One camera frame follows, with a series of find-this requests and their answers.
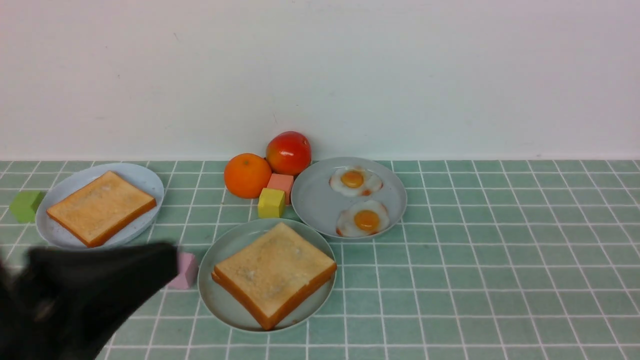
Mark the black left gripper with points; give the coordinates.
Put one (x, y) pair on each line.
(66, 305)

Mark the toast slice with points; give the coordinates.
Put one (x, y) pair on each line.
(236, 309)
(277, 263)
(102, 208)

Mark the green cube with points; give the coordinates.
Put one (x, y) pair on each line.
(25, 205)

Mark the light blue bread plate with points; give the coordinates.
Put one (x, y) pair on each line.
(139, 176)

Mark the orange fruit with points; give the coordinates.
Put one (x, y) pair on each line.
(246, 175)

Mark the yellow cube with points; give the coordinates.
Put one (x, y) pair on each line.
(271, 203)

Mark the salmon pink cube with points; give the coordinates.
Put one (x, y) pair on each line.
(282, 182)

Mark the red tomato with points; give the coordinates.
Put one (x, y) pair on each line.
(289, 153)

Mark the grey egg plate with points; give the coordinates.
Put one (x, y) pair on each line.
(319, 206)

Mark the front fried egg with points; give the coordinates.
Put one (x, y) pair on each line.
(363, 219)

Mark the fried egg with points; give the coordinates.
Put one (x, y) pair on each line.
(355, 182)
(363, 219)

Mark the back fried egg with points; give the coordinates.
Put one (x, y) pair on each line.
(355, 182)

